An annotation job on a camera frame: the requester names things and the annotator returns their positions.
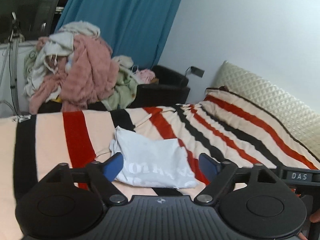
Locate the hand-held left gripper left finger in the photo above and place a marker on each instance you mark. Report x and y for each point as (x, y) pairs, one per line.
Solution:
(113, 166)

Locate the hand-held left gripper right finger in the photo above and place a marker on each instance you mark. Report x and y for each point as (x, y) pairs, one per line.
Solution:
(208, 166)

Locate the white t-shirt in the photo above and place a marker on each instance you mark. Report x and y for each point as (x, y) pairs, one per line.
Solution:
(155, 155)

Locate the person's right hand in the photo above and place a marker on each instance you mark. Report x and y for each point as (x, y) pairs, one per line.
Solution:
(315, 216)

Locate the red black cream striped blanket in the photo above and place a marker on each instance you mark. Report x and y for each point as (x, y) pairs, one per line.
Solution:
(50, 135)

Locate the cream quilted headboard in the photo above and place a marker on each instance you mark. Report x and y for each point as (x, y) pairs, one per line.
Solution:
(275, 100)

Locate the black armchair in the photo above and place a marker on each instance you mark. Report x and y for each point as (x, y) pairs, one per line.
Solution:
(162, 90)

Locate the pink fluffy blanket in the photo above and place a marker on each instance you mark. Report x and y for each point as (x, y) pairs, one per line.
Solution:
(90, 75)

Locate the small pink cloth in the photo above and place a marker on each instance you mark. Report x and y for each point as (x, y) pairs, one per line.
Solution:
(146, 76)

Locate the pale grey hoodie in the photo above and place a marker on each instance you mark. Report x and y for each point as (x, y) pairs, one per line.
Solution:
(60, 42)

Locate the beige cloth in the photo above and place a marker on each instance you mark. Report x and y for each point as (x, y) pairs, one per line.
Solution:
(80, 28)

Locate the silver tripod stand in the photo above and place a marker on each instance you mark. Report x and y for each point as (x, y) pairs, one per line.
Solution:
(15, 55)

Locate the wide blue curtain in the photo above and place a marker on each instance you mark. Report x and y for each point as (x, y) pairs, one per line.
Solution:
(130, 17)

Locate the dark framed window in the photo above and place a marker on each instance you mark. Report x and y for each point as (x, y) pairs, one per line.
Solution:
(25, 5)

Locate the black wall socket with charger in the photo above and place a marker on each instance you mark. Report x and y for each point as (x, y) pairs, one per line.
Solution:
(197, 72)

